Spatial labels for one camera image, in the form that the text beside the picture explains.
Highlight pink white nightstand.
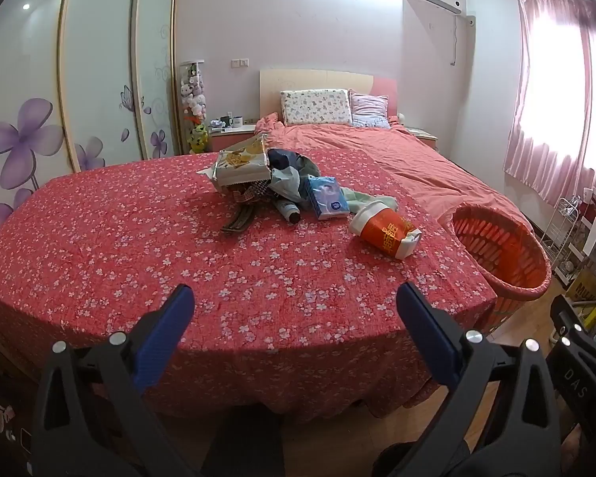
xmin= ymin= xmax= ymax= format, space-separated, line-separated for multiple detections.
xmin=407 ymin=126 xmax=438 ymax=150
xmin=206 ymin=124 xmax=259 ymax=152

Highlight beige pink bed headboard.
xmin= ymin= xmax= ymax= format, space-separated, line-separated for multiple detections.
xmin=259 ymin=68 xmax=399 ymax=120

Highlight salmon duvet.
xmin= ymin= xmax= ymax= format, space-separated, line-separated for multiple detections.
xmin=253 ymin=113 xmax=534 ymax=232

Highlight floral print pillow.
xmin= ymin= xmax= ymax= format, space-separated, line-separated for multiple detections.
xmin=279 ymin=88 xmax=353 ymax=126

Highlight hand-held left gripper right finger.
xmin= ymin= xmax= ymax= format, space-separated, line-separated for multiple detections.
xmin=396 ymin=282 xmax=562 ymax=477

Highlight yellow green plush toy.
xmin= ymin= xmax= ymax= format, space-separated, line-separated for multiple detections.
xmin=189 ymin=122 xmax=211 ymax=155

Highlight wardrobe with purple flowers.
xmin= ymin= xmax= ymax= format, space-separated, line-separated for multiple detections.
xmin=0 ymin=0 xmax=182 ymax=259

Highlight grey smiley sock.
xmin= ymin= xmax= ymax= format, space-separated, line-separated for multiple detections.
xmin=271 ymin=156 xmax=313 ymax=202

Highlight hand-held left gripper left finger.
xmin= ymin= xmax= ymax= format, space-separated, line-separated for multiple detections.
xmin=30 ymin=284 xmax=197 ymax=477

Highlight pink striped pillow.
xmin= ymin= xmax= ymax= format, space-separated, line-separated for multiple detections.
xmin=348 ymin=90 xmax=392 ymax=129

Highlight navy grey sock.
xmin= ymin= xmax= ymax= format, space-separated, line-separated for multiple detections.
xmin=268 ymin=148 xmax=305 ymax=172

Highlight biscuit package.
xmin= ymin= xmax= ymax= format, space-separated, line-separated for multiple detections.
xmin=197 ymin=133 xmax=270 ymax=194

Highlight blue tissue packet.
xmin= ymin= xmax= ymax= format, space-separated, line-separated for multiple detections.
xmin=306 ymin=176 xmax=351 ymax=220

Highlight white wire rack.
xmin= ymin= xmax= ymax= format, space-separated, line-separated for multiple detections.
xmin=541 ymin=198 xmax=584 ymax=279

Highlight pink curtain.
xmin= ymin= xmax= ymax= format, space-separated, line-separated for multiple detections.
xmin=504 ymin=0 xmax=596 ymax=209

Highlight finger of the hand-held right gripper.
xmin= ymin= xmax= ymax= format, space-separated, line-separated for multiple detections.
xmin=550 ymin=295 xmax=596 ymax=373

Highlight clear tube of plush toys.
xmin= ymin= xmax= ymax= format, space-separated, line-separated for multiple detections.
xmin=179 ymin=60 xmax=209 ymax=127

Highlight pale green cloth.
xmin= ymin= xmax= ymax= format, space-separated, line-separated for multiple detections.
xmin=340 ymin=187 xmax=399 ymax=217

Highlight white conduit pipe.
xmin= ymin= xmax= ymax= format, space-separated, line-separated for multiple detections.
xmin=449 ymin=12 xmax=478 ymax=66

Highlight red floral blanket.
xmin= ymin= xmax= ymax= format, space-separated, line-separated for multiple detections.
xmin=0 ymin=146 xmax=500 ymax=421

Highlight orange plastic basket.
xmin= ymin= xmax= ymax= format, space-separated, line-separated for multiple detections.
xmin=449 ymin=204 xmax=553 ymax=336

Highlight orange paper cup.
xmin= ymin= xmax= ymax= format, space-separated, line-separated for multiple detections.
xmin=348 ymin=207 xmax=422 ymax=260

